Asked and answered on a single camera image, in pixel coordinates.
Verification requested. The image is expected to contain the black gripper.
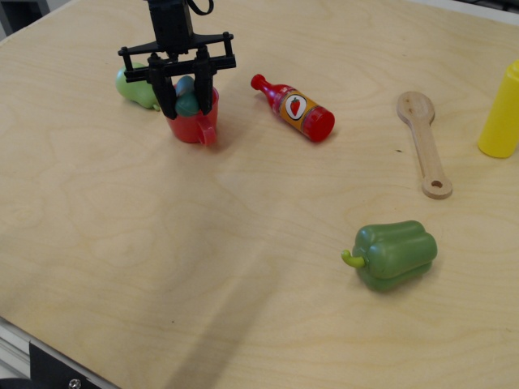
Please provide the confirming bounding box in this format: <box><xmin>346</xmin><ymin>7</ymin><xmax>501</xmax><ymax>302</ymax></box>
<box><xmin>118</xmin><ymin>1</ymin><xmax>236</xmax><ymax>120</ymax></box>

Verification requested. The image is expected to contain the teal toy cucumber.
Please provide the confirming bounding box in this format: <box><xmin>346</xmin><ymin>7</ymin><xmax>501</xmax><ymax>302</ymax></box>
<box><xmin>175</xmin><ymin>75</ymin><xmax>200</xmax><ymax>117</ymax></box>

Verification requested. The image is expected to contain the red plastic cup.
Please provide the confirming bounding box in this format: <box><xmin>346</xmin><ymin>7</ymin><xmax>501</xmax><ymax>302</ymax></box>
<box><xmin>165</xmin><ymin>88</ymin><xmax>220</xmax><ymax>146</ymax></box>

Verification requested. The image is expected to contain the green toy pear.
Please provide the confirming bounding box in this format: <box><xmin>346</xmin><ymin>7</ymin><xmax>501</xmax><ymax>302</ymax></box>
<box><xmin>115</xmin><ymin>66</ymin><xmax>161</xmax><ymax>112</ymax></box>

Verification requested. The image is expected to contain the red toy sauce bottle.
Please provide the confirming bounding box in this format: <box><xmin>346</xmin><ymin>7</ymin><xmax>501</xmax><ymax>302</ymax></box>
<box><xmin>251</xmin><ymin>74</ymin><xmax>335</xmax><ymax>143</ymax></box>

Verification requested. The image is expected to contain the wooden spoon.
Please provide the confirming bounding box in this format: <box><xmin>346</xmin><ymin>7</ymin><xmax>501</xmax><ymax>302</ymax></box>
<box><xmin>397</xmin><ymin>92</ymin><xmax>453</xmax><ymax>199</ymax></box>

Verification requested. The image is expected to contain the green toy bell pepper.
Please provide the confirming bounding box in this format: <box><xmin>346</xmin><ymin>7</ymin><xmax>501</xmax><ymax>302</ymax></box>
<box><xmin>341</xmin><ymin>220</ymin><xmax>438</xmax><ymax>292</ymax></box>

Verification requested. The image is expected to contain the yellow plastic bottle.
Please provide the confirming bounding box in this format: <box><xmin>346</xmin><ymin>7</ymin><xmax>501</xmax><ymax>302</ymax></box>
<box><xmin>477</xmin><ymin>60</ymin><xmax>518</xmax><ymax>159</ymax></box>

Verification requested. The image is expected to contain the aluminium table frame rail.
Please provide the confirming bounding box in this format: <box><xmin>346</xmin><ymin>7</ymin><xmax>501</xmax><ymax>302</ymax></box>
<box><xmin>1</xmin><ymin>318</ymin><xmax>30</xmax><ymax>378</ymax></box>

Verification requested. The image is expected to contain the black corner bracket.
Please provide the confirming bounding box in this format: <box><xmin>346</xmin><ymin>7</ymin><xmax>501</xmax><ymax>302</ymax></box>
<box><xmin>0</xmin><ymin>340</ymin><xmax>122</xmax><ymax>389</ymax></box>

